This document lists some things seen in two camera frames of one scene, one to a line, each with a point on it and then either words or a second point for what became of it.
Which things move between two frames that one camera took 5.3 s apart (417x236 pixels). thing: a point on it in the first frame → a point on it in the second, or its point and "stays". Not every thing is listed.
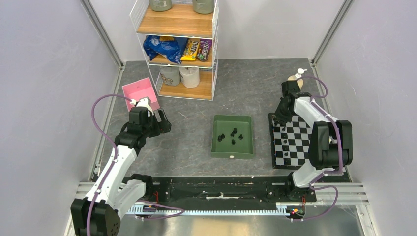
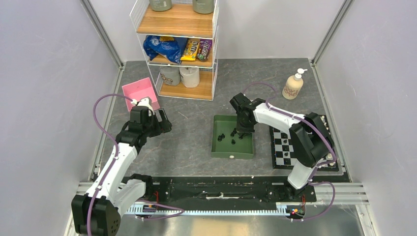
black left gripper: (163, 126) stays
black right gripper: (278, 115) → (241, 130)
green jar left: (161, 5) stays
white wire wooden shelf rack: (182, 47) stays
